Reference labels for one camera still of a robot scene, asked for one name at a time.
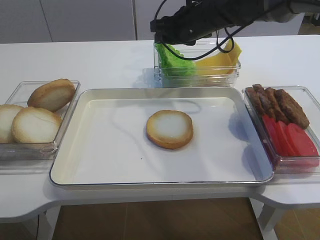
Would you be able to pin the yellow cheese slices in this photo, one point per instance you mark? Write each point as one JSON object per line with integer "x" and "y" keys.
{"x": 221, "y": 63}

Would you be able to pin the white metal baking tray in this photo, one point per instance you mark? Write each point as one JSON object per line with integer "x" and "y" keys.
{"x": 106, "y": 140}

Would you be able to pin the clear meat tomato container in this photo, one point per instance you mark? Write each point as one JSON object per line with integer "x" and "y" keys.
{"x": 311, "y": 108}

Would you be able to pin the tilted bun back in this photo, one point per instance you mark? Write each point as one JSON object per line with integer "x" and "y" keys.
{"x": 52, "y": 96}

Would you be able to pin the clear lettuce cheese container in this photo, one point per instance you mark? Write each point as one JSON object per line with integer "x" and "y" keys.
{"x": 195, "y": 80}

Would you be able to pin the bottom bun on tray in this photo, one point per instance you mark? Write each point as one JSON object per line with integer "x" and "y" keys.
{"x": 170, "y": 129}

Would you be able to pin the bun front middle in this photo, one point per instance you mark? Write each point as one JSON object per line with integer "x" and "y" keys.
{"x": 35, "y": 125}

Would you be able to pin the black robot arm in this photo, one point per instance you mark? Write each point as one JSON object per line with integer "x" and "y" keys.
{"x": 232, "y": 13}

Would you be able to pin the brown meat patty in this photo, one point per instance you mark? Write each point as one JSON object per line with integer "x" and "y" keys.
{"x": 255, "y": 100}
{"x": 279, "y": 115}
{"x": 291, "y": 109}
{"x": 265, "y": 102}

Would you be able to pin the clear bun container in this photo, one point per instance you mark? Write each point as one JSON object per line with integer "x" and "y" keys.
{"x": 37, "y": 151}

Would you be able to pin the brown meat patty front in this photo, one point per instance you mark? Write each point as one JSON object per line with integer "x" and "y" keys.
{"x": 291, "y": 109}

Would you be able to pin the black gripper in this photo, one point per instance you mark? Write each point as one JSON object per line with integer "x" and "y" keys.
{"x": 189, "y": 24}

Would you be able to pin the red tomato slice front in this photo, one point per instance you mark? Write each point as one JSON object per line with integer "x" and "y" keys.
{"x": 302, "y": 146}

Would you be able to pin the red tomato slice back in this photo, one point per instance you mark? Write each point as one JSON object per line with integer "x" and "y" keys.
{"x": 270, "y": 125}

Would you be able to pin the brown meat patty back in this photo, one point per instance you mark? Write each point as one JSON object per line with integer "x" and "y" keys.
{"x": 255, "y": 100}

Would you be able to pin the bun far left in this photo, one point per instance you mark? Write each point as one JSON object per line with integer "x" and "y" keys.
{"x": 7, "y": 114}

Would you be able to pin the red tomato slice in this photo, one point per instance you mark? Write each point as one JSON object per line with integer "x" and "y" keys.
{"x": 302, "y": 146}
{"x": 286, "y": 147}
{"x": 270, "y": 125}

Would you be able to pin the green lettuce leaves in container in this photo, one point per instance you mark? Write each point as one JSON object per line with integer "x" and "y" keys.
{"x": 173, "y": 66}

